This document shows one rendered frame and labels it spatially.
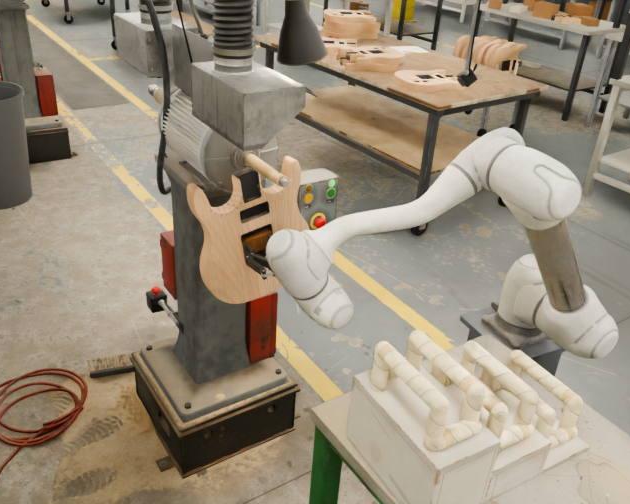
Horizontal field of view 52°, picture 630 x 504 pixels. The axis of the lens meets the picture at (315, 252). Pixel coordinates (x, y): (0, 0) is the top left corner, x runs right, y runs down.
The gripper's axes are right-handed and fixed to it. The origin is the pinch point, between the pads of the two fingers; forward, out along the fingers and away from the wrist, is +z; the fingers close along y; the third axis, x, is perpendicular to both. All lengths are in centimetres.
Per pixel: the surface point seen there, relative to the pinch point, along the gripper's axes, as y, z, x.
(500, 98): 234, 121, -53
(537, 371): 27, -78, -6
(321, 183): 33.4, 17.2, 0.9
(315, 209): 30.3, 17.3, -7.8
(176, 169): -4.1, 45.8, 7.8
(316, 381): 38, 41, -112
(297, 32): 19, 0, 56
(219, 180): -0.7, 19.2, 13.2
